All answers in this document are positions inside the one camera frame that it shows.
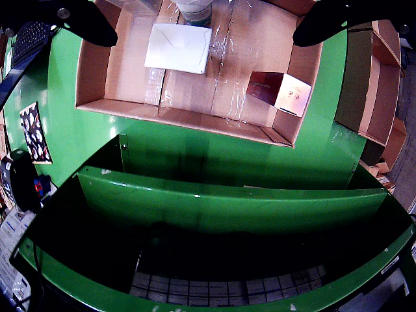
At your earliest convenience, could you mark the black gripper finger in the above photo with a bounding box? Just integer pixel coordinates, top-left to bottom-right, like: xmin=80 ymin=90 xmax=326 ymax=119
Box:
xmin=0 ymin=0 xmax=118 ymax=47
xmin=292 ymin=0 xmax=416 ymax=48

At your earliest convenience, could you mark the white carton with cow pattern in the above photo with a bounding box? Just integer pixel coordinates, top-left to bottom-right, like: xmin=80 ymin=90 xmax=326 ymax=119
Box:
xmin=144 ymin=23 xmax=213 ymax=75

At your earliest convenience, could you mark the maroon box with white end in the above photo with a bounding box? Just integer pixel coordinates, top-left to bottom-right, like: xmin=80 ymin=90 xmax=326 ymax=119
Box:
xmin=246 ymin=71 xmax=313 ymax=118

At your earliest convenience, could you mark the shallow cardboard tray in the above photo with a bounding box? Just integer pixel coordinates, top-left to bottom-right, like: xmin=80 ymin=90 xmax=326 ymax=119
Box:
xmin=75 ymin=0 xmax=324 ymax=149

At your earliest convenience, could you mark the small blue and red box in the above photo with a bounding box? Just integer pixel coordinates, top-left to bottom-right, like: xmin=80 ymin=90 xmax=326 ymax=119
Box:
xmin=33 ymin=174 xmax=53 ymax=198

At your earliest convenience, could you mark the brown box with white label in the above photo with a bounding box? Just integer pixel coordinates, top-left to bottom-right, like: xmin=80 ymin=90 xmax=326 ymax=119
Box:
xmin=373 ymin=174 xmax=397 ymax=193

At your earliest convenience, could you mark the translucent plastic jar with lid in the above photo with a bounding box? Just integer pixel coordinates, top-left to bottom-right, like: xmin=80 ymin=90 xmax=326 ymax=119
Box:
xmin=175 ymin=0 xmax=214 ymax=27

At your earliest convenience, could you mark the flattened printed carton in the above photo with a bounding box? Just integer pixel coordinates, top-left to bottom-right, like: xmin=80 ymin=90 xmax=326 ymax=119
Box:
xmin=19 ymin=101 xmax=53 ymax=165

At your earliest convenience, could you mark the black round device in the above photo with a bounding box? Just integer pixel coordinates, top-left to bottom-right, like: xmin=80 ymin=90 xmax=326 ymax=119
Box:
xmin=8 ymin=157 xmax=45 ymax=214

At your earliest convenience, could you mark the green metal shelf unit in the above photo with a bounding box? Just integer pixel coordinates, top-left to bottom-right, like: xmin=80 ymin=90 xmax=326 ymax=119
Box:
xmin=9 ymin=133 xmax=416 ymax=312

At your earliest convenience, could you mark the printed paper sheet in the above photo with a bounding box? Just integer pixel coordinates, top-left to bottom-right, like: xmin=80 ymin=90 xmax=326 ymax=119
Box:
xmin=0 ymin=207 xmax=36 ymax=295

